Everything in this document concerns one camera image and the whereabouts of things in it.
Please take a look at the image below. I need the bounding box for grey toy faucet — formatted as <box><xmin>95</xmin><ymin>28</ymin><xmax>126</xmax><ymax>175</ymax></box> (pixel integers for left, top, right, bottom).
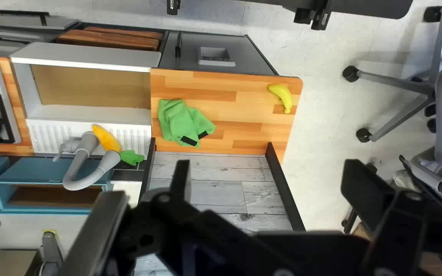
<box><xmin>52</xmin><ymin>130</ymin><xmax>123</xmax><ymax>193</ymax></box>

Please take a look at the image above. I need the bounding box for green towel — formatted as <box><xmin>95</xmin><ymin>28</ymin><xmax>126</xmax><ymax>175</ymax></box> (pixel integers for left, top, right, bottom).
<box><xmin>157</xmin><ymin>98</ymin><xmax>216</xmax><ymax>149</ymax></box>

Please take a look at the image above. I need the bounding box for wooden kitchen countertop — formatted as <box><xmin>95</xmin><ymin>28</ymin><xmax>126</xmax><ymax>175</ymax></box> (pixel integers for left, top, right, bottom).
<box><xmin>149</xmin><ymin>68</ymin><xmax>304</xmax><ymax>164</ymax></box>

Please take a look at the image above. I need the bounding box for yellow toy corn cob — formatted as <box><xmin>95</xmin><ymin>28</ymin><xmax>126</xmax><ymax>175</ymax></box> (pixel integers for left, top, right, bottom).
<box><xmin>91</xmin><ymin>123</ymin><xmax>147</xmax><ymax>169</ymax></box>

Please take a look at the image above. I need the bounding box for white brick backdrop panel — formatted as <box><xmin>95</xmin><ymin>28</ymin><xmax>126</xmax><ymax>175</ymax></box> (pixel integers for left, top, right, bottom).
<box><xmin>146</xmin><ymin>152</ymin><xmax>295</xmax><ymax>235</ymax></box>

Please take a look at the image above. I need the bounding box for black frame post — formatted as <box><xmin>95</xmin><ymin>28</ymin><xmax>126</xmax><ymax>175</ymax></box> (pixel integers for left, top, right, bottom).
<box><xmin>140</xmin><ymin>137</ymin><xmax>158</xmax><ymax>196</ymax></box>
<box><xmin>264</xmin><ymin>141</ymin><xmax>307</xmax><ymax>233</ymax></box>

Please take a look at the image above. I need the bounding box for black table clamp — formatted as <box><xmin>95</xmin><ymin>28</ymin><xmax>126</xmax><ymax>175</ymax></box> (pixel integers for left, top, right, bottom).
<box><xmin>292</xmin><ymin>0</ymin><xmax>333</xmax><ymax>32</ymax></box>

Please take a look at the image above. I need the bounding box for white toy sink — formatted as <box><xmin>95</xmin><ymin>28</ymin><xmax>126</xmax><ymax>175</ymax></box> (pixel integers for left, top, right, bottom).
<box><xmin>9</xmin><ymin>41</ymin><xmax>163</xmax><ymax>158</ymax></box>

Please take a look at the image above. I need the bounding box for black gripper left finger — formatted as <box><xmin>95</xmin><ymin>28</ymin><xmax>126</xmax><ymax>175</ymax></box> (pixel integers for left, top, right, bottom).
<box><xmin>112</xmin><ymin>158</ymin><xmax>295</xmax><ymax>276</ymax></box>

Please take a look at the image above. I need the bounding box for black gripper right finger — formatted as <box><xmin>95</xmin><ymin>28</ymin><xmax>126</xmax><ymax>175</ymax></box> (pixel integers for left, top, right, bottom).
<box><xmin>339</xmin><ymin>158</ymin><xmax>442</xmax><ymax>276</ymax></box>

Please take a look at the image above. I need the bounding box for yellow toy banana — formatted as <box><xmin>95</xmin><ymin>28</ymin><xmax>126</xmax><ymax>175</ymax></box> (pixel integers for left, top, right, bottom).
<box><xmin>267</xmin><ymin>83</ymin><xmax>295</xmax><ymax>115</ymax></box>

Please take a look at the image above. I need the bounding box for wooden slat panel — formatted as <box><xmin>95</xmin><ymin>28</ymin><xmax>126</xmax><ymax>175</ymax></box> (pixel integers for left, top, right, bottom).
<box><xmin>55</xmin><ymin>25</ymin><xmax>166</xmax><ymax>52</ymax></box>

